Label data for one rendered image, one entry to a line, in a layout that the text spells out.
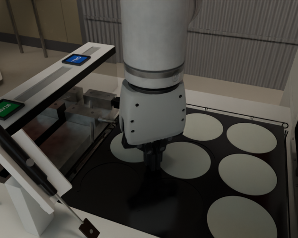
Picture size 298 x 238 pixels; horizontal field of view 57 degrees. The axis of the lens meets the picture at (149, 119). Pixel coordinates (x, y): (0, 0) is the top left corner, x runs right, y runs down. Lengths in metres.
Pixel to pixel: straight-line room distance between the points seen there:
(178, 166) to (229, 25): 2.22
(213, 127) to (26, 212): 0.42
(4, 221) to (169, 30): 0.30
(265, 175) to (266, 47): 2.21
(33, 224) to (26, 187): 0.07
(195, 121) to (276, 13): 2.06
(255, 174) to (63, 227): 0.33
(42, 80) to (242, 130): 0.47
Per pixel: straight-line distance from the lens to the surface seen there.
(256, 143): 0.60
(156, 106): 0.39
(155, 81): 0.36
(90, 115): 0.64
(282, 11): 2.60
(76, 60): 0.78
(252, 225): 0.46
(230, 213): 0.46
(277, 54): 2.71
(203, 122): 0.63
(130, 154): 0.53
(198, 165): 0.52
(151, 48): 0.34
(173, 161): 0.52
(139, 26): 0.33
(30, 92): 0.67
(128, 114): 0.39
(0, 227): 0.40
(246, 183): 0.51
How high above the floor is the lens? 1.26
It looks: 35 degrees down
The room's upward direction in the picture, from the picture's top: straight up
